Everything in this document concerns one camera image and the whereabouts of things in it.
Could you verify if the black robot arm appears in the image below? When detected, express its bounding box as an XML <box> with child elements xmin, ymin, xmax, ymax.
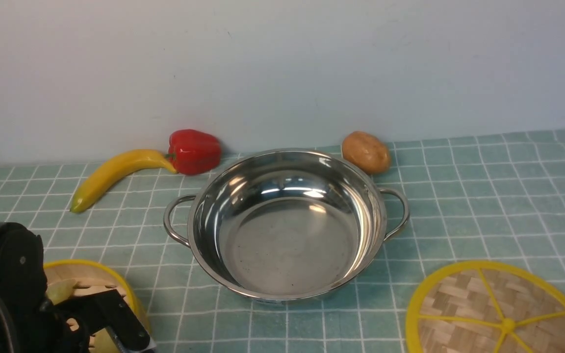
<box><xmin>0</xmin><ymin>223</ymin><xmax>89</xmax><ymax>353</ymax></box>

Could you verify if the green dumpling top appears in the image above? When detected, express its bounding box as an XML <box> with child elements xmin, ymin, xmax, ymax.
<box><xmin>46</xmin><ymin>278</ymin><xmax>77</xmax><ymax>305</ymax></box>

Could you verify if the stainless steel pot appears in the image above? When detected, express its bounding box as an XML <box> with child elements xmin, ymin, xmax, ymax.
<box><xmin>163</xmin><ymin>149</ymin><xmax>410</xmax><ymax>303</ymax></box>

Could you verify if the green checkered tablecloth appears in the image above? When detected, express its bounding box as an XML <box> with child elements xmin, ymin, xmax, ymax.
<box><xmin>0</xmin><ymin>130</ymin><xmax>565</xmax><ymax>353</ymax></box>

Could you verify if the yellow banana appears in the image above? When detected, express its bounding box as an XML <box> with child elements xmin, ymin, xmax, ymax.
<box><xmin>69</xmin><ymin>149</ymin><xmax>177</xmax><ymax>214</ymax></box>

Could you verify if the brown potato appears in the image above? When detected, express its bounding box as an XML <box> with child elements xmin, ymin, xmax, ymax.
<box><xmin>341</xmin><ymin>130</ymin><xmax>392</xmax><ymax>175</ymax></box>

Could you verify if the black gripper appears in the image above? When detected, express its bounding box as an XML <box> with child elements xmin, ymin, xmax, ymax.
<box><xmin>0</xmin><ymin>223</ymin><xmax>81</xmax><ymax>353</ymax></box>

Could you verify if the woven bamboo steamer lid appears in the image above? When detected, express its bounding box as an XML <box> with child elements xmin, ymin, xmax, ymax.
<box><xmin>405</xmin><ymin>261</ymin><xmax>565</xmax><ymax>353</ymax></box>

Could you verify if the bamboo steamer basket yellow rim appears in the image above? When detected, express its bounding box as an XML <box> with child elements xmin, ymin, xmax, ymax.
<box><xmin>44</xmin><ymin>259</ymin><xmax>151</xmax><ymax>353</ymax></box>

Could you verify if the red bell pepper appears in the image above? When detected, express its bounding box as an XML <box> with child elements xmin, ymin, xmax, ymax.
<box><xmin>167</xmin><ymin>129</ymin><xmax>222</xmax><ymax>175</ymax></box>

